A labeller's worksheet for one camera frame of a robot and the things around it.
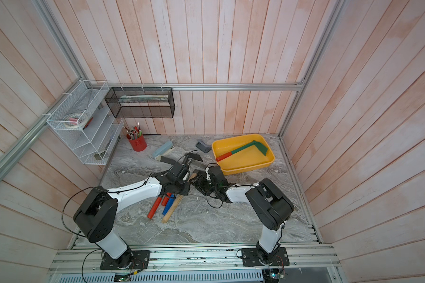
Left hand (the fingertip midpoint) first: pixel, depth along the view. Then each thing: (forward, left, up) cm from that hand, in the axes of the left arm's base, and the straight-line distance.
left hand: (186, 190), depth 90 cm
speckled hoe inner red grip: (+25, -2, -3) cm, 25 cm away
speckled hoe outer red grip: (-6, +15, -3) cm, 17 cm away
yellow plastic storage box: (+23, -35, -5) cm, 42 cm away
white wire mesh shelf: (+11, +41, +24) cm, 49 cm away
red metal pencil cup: (+30, +32, +2) cm, 44 cm away
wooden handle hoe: (-10, +4, +5) cm, 12 cm away
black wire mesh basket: (+34, +23, +30) cm, 51 cm away
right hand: (+3, -2, +2) cm, 4 cm away
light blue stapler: (+27, +17, 0) cm, 32 cm away
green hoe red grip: (+29, -46, 0) cm, 54 cm away
